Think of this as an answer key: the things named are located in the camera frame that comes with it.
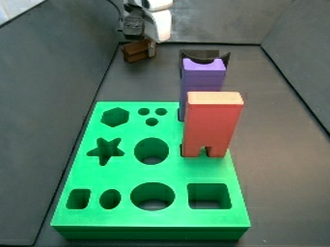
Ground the purple rectangular block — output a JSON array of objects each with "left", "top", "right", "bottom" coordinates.
[{"left": 179, "top": 58, "right": 227, "bottom": 121}]

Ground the green shape sorter board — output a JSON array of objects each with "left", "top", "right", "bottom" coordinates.
[{"left": 51, "top": 101, "right": 250, "bottom": 240}]

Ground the brown star block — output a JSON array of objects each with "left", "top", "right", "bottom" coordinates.
[{"left": 122, "top": 39, "right": 153, "bottom": 63}]

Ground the red arch block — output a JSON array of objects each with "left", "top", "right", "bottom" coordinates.
[{"left": 182, "top": 92, "right": 244, "bottom": 157}]

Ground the black angle fixture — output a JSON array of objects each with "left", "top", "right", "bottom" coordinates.
[{"left": 179, "top": 49, "right": 231, "bottom": 68}]

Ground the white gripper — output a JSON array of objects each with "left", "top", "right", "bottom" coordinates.
[{"left": 123, "top": 0, "right": 173, "bottom": 57}]

